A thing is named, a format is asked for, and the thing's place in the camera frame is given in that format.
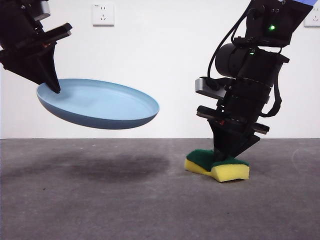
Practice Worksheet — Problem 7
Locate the yellow sponge green scouring pad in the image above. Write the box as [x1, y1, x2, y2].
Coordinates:
[184, 149, 250, 183]

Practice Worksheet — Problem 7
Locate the light blue round plate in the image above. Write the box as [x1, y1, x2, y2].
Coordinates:
[36, 78, 160, 130]

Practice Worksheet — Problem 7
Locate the short black looped cable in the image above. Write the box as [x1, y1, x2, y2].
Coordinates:
[259, 82, 283, 118]

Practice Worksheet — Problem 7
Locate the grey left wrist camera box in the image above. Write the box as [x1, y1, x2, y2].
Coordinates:
[32, 0, 52, 21]

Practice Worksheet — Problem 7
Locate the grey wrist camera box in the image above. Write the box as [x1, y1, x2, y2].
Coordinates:
[194, 77, 227, 99]
[32, 0, 52, 21]

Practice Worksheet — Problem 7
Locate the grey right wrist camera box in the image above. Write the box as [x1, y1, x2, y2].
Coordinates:
[194, 77, 227, 99]

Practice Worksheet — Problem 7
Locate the long black arm cable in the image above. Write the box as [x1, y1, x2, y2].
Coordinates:
[207, 6, 266, 88]

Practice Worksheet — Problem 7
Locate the white wall socket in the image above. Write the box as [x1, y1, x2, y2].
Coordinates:
[91, 3, 115, 27]
[303, 13, 320, 28]

